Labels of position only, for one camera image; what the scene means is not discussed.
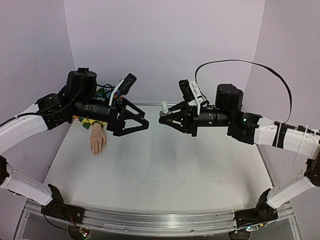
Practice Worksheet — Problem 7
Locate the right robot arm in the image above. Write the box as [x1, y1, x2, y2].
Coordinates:
[158, 80, 320, 231]

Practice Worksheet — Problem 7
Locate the black right camera cable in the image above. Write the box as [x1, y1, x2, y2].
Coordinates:
[194, 59, 293, 123]

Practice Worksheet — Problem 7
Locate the colourful patchwork sleeve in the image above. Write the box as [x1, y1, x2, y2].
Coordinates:
[73, 88, 113, 130]

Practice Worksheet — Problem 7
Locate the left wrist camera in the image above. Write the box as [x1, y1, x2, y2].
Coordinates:
[108, 73, 137, 107]

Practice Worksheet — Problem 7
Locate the mannequin hand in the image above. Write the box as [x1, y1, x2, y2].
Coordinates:
[90, 123, 107, 156]

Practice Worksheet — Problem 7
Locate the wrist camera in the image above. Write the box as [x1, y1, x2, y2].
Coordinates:
[178, 79, 208, 107]
[108, 73, 137, 107]

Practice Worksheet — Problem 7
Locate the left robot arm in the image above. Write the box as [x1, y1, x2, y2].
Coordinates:
[0, 67, 149, 219]

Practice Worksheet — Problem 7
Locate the glitter nail polish bottle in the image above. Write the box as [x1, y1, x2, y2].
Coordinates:
[159, 111, 171, 118]

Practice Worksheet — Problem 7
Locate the aluminium front rail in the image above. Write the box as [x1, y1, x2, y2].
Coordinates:
[14, 199, 302, 240]

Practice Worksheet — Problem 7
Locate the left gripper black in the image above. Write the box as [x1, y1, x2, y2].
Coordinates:
[73, 95, 152, 136]

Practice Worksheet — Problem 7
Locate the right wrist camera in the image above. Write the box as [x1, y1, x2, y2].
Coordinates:
[178, 79, 208, 107]

